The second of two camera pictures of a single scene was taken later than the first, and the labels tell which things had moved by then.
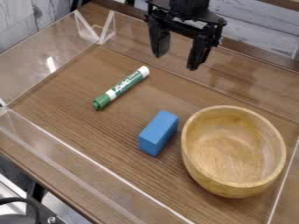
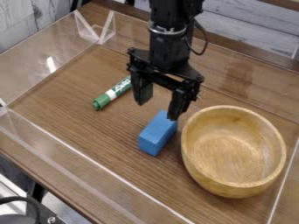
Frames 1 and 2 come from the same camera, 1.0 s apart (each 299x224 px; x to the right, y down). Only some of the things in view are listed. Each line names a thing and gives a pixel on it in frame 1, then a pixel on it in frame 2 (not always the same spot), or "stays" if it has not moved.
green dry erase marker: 121,87 stays
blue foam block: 159,132 stays
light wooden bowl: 232,149 stays
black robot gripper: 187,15 → 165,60
